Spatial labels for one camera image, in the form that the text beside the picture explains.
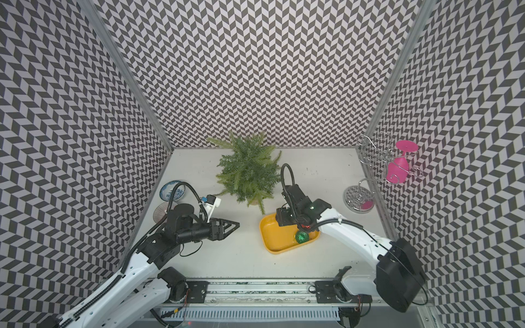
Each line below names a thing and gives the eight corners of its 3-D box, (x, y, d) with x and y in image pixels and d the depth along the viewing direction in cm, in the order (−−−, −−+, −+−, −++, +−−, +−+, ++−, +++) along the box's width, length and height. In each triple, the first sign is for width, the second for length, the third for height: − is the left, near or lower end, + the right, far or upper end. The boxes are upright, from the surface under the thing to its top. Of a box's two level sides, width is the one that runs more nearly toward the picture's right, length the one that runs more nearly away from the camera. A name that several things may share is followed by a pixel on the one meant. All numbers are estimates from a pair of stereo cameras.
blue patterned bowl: (164, 202, 99) (157, 194, 93) (169, 189, 104) (163, 180, 98) (182, 202, 99) (176, 194, 93) (186, 189, 104) (181, 180, 98)
